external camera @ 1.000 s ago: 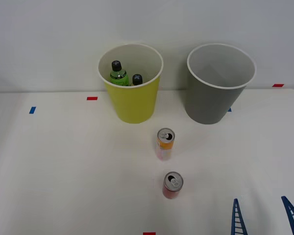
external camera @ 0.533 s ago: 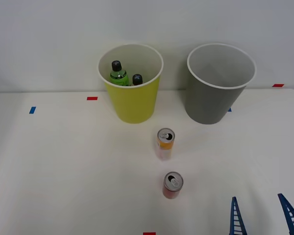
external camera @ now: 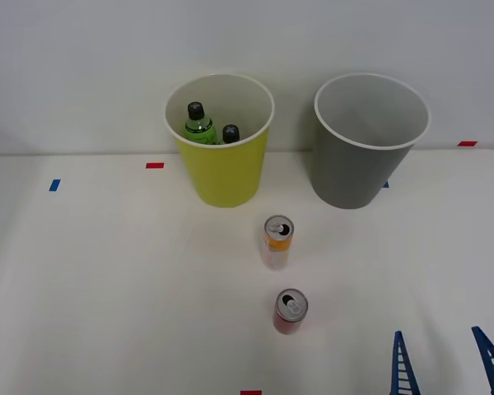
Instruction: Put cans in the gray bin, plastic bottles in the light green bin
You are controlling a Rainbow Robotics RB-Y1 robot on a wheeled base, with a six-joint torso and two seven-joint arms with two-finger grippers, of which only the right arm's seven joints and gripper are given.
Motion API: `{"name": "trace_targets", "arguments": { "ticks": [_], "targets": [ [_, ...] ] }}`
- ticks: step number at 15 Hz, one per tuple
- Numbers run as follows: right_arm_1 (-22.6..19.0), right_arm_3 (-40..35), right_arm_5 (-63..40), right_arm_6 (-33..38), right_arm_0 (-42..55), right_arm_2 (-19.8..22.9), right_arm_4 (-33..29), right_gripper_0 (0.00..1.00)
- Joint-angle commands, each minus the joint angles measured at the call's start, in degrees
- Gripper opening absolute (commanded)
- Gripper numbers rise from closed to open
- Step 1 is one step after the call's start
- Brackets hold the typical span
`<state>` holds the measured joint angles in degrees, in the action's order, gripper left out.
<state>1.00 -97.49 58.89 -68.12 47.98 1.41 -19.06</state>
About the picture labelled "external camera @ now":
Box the yellow bottle black cap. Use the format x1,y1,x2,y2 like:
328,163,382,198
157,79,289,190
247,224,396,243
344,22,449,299
221,123,241,145

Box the red drink can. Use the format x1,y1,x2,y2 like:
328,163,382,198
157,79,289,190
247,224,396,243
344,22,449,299
273,288,309,336

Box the orange drink can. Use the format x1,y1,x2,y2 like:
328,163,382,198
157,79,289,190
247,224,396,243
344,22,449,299
261,214,296,272

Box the grey plastic bin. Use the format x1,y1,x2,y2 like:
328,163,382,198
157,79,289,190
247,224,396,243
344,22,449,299
313,72,431,210

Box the yellow-green plastic bin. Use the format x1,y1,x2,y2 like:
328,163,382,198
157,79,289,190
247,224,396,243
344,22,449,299
164,72,276,208

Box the green bottle black cap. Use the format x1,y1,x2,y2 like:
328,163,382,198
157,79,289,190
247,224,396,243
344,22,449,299
184,101,218,146

